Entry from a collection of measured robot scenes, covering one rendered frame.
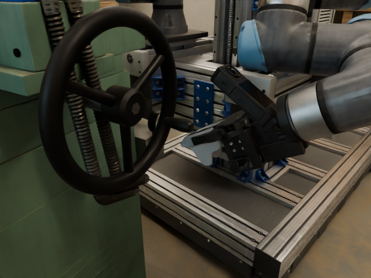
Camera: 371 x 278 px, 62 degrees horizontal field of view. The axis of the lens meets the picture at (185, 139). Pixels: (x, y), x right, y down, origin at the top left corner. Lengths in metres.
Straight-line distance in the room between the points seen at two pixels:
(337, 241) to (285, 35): 1.17
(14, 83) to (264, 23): 0.37
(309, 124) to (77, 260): 0.62
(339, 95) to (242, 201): 0.92
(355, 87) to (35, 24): 0.41
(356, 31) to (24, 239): 0.66
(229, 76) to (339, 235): 1.20
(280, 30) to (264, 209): 0.87
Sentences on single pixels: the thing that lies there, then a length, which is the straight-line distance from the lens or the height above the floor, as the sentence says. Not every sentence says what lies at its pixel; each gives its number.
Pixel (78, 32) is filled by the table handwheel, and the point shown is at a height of 0.93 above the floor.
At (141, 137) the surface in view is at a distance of 0.83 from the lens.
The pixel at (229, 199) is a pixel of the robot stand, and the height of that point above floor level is 0.21.
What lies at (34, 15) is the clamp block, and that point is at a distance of 0.49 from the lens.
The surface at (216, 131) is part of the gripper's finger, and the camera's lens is 0.47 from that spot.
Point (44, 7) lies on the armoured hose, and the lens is 0.49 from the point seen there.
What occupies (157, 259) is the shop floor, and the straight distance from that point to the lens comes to 1.33.
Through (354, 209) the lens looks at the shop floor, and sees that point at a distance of 1.76.
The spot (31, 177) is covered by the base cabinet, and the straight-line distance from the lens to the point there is 0.65.
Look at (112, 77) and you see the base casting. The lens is 0.73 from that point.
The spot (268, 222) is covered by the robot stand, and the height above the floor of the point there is 0.21.
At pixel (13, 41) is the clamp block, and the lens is 0.51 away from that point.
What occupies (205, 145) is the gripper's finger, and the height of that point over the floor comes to 0.74.
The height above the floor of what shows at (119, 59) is 0.83.
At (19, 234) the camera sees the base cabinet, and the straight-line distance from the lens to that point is 0.68.
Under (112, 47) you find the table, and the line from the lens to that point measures 0.72.
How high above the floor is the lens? 0.98
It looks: 26 degrees down
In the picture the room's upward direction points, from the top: straight up
